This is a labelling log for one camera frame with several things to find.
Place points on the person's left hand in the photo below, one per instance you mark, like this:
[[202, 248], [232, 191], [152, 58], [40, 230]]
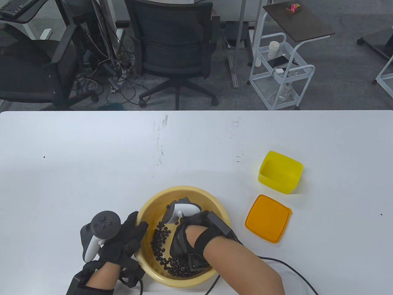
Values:
[[122, 242]]

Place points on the person's right hand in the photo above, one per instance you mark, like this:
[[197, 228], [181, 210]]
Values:
[[179, 242]]

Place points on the pile of coffee beans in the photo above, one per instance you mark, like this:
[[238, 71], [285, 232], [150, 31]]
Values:
[[161, 242]]

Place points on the gray hand controller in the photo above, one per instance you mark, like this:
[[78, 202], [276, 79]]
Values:
[[184, 209], [104, 226]]

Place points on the yellow plastic basin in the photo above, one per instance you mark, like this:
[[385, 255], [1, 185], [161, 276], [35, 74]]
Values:
[[153, 202]]

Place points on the orange plastic lid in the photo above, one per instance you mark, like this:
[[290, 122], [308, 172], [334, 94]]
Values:
[[268, 218]]

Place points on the yellow plastic container box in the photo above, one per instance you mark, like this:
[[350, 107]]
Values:
[[278, 175]]

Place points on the person's left forearm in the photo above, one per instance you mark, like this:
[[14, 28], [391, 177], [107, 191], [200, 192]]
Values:
[[103, 276]]

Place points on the person's right forearm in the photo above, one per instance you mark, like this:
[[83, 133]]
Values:
[[242, 267]]

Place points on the black right wrist sensor box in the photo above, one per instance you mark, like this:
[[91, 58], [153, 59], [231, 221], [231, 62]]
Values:
[[222, 226]]

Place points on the black wrist sensor box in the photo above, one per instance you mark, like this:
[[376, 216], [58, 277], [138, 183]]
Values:
[[222, 226], [75, 285]]

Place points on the black left wrist sensor box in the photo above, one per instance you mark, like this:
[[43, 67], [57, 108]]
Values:
[[75, 285]]

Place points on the teal round object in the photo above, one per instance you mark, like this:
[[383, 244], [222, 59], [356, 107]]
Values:
[[110, 107]]

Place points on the clear plastic bottle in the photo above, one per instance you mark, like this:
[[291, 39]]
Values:
[[284, 92]]

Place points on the black padded office chair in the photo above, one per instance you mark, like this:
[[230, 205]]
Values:
[[27, 70]]

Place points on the white charger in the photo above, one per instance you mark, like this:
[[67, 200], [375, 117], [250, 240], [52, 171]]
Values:
[[279, 71]]

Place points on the black mesh office chair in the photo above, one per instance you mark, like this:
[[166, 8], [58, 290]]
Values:
[[175, 40]]

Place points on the black phone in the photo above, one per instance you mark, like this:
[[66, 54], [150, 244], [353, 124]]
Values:
[[281, 61]]

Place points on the black computer tower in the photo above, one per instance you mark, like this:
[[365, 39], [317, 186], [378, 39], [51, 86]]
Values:
[[89, 33]]

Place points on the white rolling cart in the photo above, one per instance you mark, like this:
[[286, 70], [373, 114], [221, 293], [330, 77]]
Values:
[[302, 67]]

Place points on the white paper cup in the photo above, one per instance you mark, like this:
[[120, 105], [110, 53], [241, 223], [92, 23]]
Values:
[[274, 49]]

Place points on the white power strip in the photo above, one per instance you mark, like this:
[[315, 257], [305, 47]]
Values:
[[46, 33]]

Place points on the gray desk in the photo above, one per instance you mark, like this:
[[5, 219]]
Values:
[[30, 13]]

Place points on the dark top side table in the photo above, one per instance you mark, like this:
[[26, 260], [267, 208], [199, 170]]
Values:
[[297, 23]]

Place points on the small brown holder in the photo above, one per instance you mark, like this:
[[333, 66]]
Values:
[[289, 10]]

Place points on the black keyboard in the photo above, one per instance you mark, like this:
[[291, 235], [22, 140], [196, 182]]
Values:
[[12, 6]]

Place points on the pink small item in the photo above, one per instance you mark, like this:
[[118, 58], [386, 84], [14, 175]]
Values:
[[295, 6]]

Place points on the dark rolling platform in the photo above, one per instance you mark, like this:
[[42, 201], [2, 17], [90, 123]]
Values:
[[379, 40]]

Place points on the aluminium post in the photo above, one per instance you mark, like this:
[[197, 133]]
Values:
[[238, 46]]

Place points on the white metal frame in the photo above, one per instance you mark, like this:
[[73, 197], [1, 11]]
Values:
[[383, 72]]

